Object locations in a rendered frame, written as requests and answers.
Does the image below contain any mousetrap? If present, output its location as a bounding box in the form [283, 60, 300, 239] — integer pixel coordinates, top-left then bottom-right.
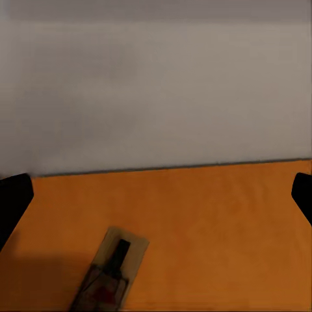
[68, 226, 149, 312]

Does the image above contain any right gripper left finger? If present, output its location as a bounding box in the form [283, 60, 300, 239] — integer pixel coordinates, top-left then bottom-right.
[0, 173, 34, 251]

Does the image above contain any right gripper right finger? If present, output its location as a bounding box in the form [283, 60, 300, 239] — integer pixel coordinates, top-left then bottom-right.
[291, 172, 312, 225]

